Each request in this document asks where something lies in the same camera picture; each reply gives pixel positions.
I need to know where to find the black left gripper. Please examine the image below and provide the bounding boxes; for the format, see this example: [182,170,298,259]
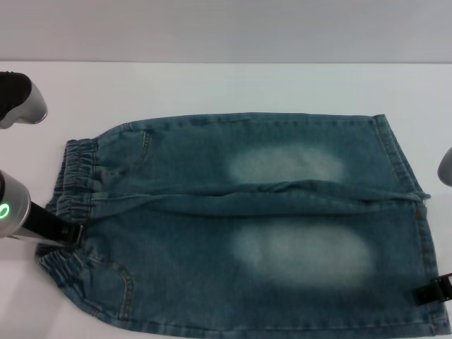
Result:
[26,201,85,249]

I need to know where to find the blue denim shorts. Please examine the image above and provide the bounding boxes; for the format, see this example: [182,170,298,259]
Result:
[37,112,446,336]

